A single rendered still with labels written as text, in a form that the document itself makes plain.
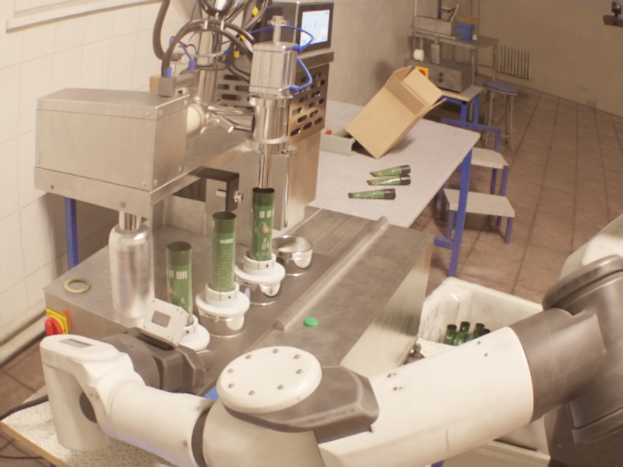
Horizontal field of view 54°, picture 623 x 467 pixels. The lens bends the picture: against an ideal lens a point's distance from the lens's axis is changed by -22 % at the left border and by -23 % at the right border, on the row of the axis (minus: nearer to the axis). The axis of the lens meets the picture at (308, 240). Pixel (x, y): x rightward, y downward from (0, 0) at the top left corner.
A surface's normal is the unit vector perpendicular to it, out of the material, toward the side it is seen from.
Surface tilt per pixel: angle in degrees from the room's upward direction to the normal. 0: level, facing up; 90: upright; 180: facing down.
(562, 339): 36
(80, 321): 90
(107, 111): 90
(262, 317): 0
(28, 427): 0
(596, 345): 47
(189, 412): 28
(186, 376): 75
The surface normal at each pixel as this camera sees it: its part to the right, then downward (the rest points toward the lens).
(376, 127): -0.39, 0.33
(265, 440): 0.25, 0.35
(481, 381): -0.08, -0.43
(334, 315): 0.07, -0.91
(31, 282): 0.92, 0.22
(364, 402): 0.57, -0.66
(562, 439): -0.70, 0.41
